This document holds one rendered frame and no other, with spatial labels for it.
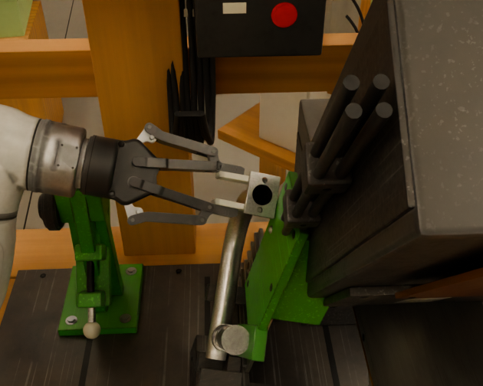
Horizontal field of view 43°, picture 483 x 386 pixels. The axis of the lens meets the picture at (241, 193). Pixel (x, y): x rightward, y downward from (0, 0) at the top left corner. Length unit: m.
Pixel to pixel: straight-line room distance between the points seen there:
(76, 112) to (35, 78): 2.33
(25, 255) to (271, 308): 0.65
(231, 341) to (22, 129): 0.36
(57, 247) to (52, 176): 0.54
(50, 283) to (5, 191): 0.44
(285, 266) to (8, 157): 0.34
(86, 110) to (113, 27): 2.51
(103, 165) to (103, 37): 0.28
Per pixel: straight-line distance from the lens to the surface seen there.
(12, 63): 1.12
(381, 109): 0.35
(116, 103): 1.02
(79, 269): 1.04
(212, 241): 1.24
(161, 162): 0.77
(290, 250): 0.70
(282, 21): 0.83
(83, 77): 1.10
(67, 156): 0.75
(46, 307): 1.14
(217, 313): 0.90
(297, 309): 0.79
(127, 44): 0.97
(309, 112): 0.94
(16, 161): 0.75
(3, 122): 0.76
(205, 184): 2.82
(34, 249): 1.29
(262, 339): 0.79
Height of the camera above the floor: 1.73
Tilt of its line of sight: 39 degrees down
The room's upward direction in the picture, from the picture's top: straight up
